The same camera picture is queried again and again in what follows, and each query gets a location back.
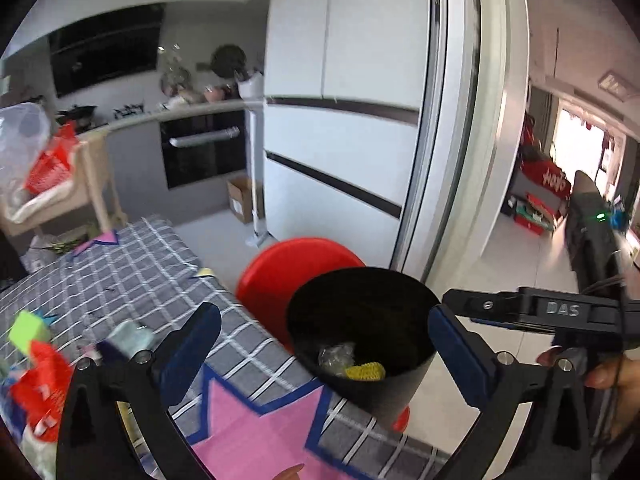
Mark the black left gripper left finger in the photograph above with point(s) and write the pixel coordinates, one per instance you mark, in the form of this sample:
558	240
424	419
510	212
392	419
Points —
93	442

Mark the clear plastic packaging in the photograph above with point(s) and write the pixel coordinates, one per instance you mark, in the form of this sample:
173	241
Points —
335	360

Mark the red crumpled wrapper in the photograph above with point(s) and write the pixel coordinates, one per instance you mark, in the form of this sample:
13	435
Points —
41	391

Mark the white refrigerator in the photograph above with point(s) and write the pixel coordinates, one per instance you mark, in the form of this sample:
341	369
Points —
344	83

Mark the person's right hand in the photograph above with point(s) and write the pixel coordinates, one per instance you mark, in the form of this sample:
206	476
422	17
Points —
624	373

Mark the black built-in oven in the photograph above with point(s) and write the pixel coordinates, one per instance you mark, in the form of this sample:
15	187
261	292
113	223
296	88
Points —
203	147

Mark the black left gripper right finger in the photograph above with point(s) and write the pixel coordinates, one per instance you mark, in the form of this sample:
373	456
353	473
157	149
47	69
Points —
555	440

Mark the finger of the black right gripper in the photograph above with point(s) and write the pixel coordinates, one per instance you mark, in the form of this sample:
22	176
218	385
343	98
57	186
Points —
492	306

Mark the cardboard box on floor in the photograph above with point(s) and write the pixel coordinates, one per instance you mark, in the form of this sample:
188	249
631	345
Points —
242	198

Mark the green sponge block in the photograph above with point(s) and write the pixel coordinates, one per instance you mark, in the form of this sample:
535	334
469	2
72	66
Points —
28	327

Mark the red plastic basket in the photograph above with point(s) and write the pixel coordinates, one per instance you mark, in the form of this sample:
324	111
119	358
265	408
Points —
55	164

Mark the red round stool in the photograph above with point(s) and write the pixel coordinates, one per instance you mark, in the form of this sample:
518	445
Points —
268	284

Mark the white stick vacuum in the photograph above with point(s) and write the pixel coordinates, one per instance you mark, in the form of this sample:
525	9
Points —
254	121

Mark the red printed box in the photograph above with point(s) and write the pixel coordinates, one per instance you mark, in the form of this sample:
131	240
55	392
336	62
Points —
546	174

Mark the grey checkered tablecloth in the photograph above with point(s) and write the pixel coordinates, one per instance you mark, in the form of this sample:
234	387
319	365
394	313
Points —
253	410

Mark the beige plastic chair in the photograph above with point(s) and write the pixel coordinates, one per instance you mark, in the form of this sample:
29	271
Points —
93	183

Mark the light blue navy wrapper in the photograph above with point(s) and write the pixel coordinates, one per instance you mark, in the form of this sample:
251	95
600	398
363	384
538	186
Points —
125	341

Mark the black trash bin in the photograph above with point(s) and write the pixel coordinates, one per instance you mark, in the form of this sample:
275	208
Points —
383	314

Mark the black range hood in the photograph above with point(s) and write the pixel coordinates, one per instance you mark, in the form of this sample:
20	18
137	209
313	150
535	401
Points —
104	47

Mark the yellow textured sponge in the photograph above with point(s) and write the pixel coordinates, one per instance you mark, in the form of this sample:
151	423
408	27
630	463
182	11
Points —
367	372

